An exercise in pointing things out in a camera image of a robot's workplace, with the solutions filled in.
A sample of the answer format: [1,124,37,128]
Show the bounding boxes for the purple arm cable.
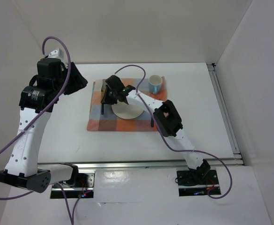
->
[113,64,232,199]
[0,36,90,223]

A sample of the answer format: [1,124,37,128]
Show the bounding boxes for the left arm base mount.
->
[60,171,96,199]

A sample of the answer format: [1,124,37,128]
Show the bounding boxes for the blue mug white inside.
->
[148,75,163,94]

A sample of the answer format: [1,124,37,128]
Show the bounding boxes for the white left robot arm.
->
[0,48,88,193]

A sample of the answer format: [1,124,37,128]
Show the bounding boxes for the gold spoon dark handle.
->
[150,118,155,128]

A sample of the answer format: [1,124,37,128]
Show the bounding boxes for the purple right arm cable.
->
[113,64,232,199]

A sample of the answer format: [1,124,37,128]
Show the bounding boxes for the cream ceramic plate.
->
[111,102,144,120]

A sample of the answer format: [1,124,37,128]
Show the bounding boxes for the checkered orange blue cloth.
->
[87,76,167,132]

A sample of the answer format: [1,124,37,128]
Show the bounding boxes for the aluminium rail right side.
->
[206,63,244,165]

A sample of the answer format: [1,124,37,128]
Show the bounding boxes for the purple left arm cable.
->
[0,36,90,223]

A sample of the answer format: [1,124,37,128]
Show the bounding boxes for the aluminium rail front edge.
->
[38,158,196,170]

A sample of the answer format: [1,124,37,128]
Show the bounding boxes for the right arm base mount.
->
[175,170,221,197]

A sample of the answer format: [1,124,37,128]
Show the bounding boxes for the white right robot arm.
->
[101,75,211,186]

